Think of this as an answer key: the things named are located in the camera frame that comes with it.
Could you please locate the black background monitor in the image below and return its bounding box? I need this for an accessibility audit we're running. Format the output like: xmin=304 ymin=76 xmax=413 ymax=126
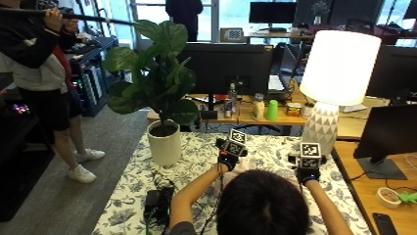
xmin=248 ymin=1 xmax=299 ymax=32

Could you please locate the black cable on tablecloth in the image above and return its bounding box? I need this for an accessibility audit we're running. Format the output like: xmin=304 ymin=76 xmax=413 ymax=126
xmin=150 ymin=166 xmax=176 ymax=191

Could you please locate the black monitor beside lamp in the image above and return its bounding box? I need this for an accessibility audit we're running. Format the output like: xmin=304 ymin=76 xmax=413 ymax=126
xmin=365 ymin=44 xmax=417 ymax=106

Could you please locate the large-leaf green plant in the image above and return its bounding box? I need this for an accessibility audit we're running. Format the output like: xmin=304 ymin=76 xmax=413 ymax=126
xmin=102 ymin=20 xmax=202 ymax=138

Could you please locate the black pole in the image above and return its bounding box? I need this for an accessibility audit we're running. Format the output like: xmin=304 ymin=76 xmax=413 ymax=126
xmin=0 ymin=6 xmax=138 ymax=26

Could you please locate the checkerboard calibration board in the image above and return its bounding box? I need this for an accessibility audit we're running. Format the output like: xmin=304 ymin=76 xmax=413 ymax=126
xmin=219 ymin=26 xmax=249 ymax=44

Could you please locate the black smartphone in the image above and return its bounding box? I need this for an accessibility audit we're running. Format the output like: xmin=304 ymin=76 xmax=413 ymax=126
xmin=372 ymin=211 xmax=399 ymax=235

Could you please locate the person's right hand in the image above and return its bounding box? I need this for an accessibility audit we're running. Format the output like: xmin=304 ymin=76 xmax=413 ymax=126
xmin=287 ymin=152 xmax=328 ymax=186

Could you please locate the black computer rack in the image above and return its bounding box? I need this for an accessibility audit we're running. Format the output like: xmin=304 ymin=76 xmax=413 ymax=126
xmin=66 ymin=34 xmax=120 ymax=118

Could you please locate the the person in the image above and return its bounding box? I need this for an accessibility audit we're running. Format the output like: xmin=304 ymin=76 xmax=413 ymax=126
xmin=168 ymin=168 xmax=313 ymax=235

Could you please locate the white table lamp patterned base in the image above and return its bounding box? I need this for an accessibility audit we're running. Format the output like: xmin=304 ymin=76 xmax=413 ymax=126
xmin=299 ymin=29 xmax=384 ymax=157

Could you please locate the wooden desk with bottles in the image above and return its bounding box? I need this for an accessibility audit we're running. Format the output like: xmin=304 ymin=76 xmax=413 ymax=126
xmin=147 ymin=80 xmax=392 ymax=142

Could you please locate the white marker cube left glove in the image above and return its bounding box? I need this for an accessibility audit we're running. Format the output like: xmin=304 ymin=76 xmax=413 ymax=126
xmin=224 ymin=128 xmax=248 ymax=157

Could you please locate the black monitor cable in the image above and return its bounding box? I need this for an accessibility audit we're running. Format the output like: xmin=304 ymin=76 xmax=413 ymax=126
xmin=348 ymin=168 xmax=417 ymax=194

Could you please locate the dark cabinet with lights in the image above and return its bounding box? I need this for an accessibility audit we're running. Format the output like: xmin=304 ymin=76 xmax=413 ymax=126
xmin=0 ymin=87 xmax=56 ymax=223

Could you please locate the beige tape roll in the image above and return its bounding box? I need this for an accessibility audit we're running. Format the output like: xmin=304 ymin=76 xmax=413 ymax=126
xmin=376 ymin=186 xmax=404 ymax=211

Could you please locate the white plant pot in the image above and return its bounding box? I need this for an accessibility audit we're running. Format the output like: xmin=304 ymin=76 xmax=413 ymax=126
xmin=147 ymin=118 xmax=183 ymax=167

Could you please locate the wooden desk with monitor stand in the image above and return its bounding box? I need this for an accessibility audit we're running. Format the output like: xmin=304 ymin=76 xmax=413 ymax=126
xmin=331 ymin=140 xmax=417 ymax=235

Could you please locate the green plastic cup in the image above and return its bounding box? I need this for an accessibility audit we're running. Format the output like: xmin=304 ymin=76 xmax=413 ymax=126
xmin=265 ymin=99 xmax=280 ymax=122

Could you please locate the black monitor behind plant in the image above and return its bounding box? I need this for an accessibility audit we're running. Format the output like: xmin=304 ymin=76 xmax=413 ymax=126
xmin=176 ymin=42 xmax=275 ymax=120

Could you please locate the blue floral white tablecloth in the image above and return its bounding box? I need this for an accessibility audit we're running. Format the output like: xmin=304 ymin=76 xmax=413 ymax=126
xmin=90 ymin=131 xmax=373 ymax=235

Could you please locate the white marker cube right glove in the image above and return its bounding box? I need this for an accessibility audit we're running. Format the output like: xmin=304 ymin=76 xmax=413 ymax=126
xmin=297 ymin=142 xmax=324 ymax=169

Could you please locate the slim drink can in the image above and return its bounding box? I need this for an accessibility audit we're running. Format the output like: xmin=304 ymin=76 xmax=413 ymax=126
xmin=223 ymin=98 xmax=233 ymax=118

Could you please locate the person's left hand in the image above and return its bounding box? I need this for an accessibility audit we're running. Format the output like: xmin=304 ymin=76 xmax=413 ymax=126
xmin=215 ymin=137 xmax=249 ymax=172

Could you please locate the black power adapter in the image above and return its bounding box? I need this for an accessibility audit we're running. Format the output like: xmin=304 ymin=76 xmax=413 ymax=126
xmin=143 ymin=185 xmax=176 ymax=227

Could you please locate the white marker cube glove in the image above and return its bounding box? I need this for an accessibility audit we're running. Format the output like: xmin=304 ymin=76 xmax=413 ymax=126
xmin=297 ymin=142 xmax=324 ymax=169
xmin=224 ymin=128 xmax=248 ymax=157

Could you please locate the clear plastic bottle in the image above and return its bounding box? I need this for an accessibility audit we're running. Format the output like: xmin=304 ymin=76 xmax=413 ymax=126
xmin=227 ymin=81 xmax=239 ymax=116

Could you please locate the black glove cable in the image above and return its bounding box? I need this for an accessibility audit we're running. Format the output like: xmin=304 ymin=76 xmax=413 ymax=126
xmin=199 ymin=169 xmax=228 ymax=235

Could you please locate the black monitor with square stand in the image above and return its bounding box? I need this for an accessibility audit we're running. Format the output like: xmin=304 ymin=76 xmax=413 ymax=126
xmin=352 ymin=103 xmax=417 ymax=181

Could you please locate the yellow jar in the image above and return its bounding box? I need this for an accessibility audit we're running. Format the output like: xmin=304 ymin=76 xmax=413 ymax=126
xmin=285 ymin=102 xmax=304 ymax=118

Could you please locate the green toy figure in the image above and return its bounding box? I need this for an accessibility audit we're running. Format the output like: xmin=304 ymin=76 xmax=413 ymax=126
xmin=396 ymin=191 xmax=417 ymax=206

